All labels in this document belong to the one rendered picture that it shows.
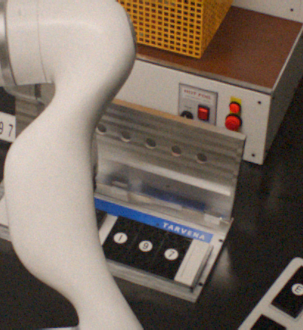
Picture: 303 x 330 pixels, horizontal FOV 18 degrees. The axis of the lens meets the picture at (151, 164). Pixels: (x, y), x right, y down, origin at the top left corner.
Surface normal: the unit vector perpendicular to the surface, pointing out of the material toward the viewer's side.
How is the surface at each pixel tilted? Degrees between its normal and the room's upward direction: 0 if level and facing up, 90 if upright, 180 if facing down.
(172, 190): 76
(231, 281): 0
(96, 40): 38
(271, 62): 0
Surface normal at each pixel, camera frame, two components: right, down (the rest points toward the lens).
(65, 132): 0.36, 0.07
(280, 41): 0.00, -0.69
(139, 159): -0.36, 0.49
